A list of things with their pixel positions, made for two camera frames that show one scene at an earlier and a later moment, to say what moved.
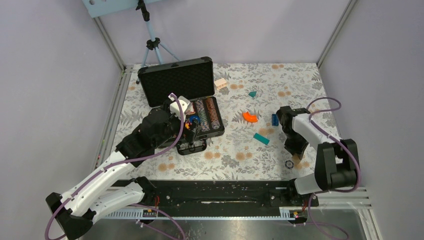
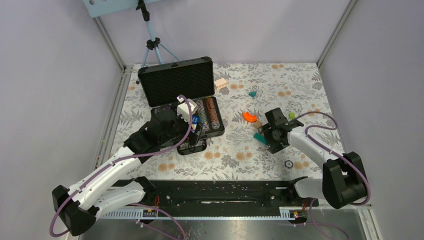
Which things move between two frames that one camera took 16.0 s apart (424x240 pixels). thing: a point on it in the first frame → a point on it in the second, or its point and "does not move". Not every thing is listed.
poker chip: x=289 y=164 does not move
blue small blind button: x=192 y=117 does not move
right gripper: x=299 y=149 → x=273 y=146
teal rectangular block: x=261 y=138 does not move
